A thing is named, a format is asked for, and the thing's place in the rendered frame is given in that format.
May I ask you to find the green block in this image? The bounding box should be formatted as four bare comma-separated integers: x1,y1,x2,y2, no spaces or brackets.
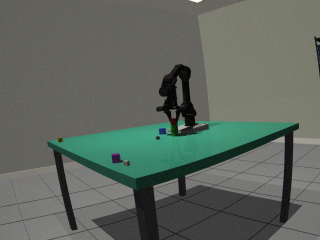
171,130,179,137
170,124,178,131

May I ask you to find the purple cube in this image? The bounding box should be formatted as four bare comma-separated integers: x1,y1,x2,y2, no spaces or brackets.
111,153,121,163

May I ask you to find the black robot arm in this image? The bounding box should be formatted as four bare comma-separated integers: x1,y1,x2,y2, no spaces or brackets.
159,64,197,127

